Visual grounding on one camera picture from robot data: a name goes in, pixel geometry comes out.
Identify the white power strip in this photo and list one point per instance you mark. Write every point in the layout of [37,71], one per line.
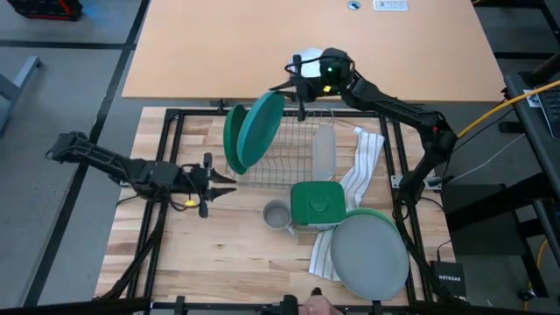
[390,5]

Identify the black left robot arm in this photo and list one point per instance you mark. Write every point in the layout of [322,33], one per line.
[114,164]

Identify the white bowl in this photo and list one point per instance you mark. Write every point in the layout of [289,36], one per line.
[311,61]

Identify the black Netgear network switch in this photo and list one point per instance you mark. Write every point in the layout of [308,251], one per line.
[449,280]

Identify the black table-level camera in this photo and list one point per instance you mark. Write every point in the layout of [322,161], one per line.
[289,305]

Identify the person's hand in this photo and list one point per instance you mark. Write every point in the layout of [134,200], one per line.
[319,306]

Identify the light green plate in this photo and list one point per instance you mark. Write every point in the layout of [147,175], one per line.
[372,212]

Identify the green Cascade detergent tub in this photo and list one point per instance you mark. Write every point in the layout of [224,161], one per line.
[317,203]

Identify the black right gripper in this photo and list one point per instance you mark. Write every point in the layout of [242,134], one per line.
[326,76]

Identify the black equipment cart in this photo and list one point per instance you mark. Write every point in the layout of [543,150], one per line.
[481,210]

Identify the teal plate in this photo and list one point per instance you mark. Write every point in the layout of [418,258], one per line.
[260,129]

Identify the black laptop keyboard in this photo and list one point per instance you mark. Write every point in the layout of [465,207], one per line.
[550,109]

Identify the clear plastic utensil holder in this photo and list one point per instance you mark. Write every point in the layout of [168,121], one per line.
[324,153]

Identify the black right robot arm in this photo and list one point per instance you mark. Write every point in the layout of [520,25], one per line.
[394,109]

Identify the grey bench leg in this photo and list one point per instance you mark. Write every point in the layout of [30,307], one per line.
[17,81]

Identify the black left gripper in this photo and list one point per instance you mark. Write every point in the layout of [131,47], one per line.
[192,179]

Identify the white striped dish towel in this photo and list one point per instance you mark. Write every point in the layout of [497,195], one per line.
[365,162]

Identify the light brown wooden desk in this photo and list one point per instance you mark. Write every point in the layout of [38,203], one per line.
[219,48]

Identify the grey plate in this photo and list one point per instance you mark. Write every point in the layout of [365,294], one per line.
[369,258]

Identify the black aluminium table frame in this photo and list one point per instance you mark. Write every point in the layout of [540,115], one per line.
[172,131]

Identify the red and black toolbox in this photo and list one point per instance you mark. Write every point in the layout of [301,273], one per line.
[44,9]

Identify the beige floral mug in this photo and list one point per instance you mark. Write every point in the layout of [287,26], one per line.
[277,217]

